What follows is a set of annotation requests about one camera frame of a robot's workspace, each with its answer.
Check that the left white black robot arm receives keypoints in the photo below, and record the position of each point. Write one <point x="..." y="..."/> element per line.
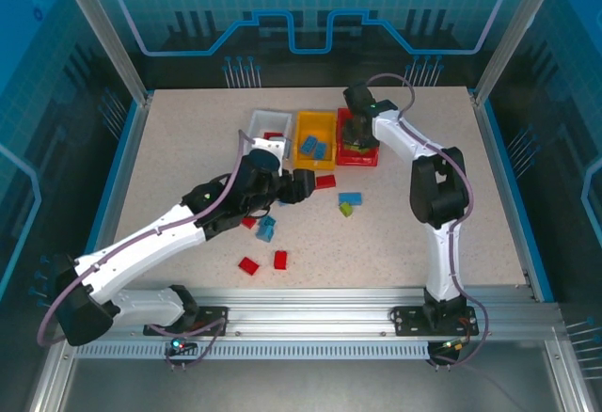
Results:
<point x="141" y="242"/>

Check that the red plastic container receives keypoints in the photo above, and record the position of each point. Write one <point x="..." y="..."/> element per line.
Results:
<point x="359" y="160"/>

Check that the red lego brick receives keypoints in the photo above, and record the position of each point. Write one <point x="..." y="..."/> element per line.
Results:
<point x="325" y="181"/>
<point x="248" y="222"/>
<point x="280" y="259"/>
<point x="248" y="265"/>

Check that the yellow plastic container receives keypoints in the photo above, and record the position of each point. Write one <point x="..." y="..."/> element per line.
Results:
<point x="324" y="125"/>

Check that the small blue lego brick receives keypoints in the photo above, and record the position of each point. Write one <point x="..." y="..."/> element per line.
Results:
<point x="269" y="221"/>

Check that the small green lego brick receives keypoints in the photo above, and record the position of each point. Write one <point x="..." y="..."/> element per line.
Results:
<point x="346" y="210"/>

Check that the white plastic container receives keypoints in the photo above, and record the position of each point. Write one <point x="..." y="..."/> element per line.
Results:
<point x="263" y="122"/>

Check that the small circuit board with LEDs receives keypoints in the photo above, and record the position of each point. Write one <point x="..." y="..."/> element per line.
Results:
<point x="451" y="346"/>
<point x="178" y="343"/>

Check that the aluminium mounting rail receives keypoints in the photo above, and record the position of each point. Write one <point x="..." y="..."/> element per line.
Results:
<point x="305" y="308"/>

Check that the aluminium table side rail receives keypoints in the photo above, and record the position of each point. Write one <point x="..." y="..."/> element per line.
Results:
<point x="505" y="195"/>
<point x="122" y="186"/>

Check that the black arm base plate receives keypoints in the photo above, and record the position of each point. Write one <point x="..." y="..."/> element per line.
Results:
<point x="211" y="315"/>
<point x="409" y="320"/>

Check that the aluminium frame post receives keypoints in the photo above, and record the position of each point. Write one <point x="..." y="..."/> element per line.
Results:
<point x="512" y="31"/>
<point x="101" y="31"/>

